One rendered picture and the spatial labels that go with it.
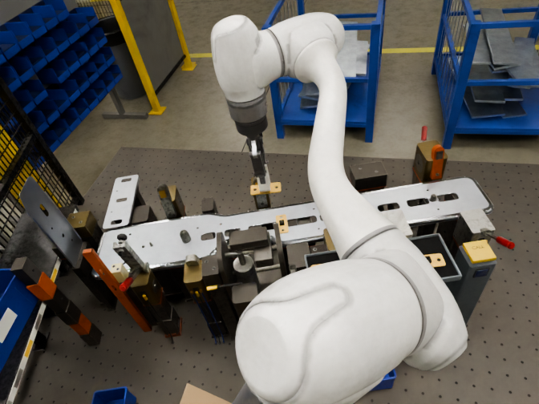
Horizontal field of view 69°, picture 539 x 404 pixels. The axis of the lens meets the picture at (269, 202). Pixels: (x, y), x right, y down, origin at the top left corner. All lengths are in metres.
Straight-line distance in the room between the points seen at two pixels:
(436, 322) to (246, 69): 0.56
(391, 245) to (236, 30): 0.49
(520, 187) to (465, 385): 0.97
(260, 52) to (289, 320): 0.57
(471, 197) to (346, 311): 1.14
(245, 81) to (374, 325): 0.57
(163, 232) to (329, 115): 0.90
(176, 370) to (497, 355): 1.07
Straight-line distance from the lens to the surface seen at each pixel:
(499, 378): 1.50
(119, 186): 1.74
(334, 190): 0.62
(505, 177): 2.08
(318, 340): 0.38
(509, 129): 3.30
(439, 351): 0.55
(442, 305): 0.54
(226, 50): 0.80
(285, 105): 3.50
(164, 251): 1.40
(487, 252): 1.14
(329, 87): 0.78
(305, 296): 0.39
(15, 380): 1.36
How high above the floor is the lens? 2.03
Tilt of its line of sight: 45 degrees down
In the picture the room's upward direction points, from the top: 11 degrees counter-clockwise
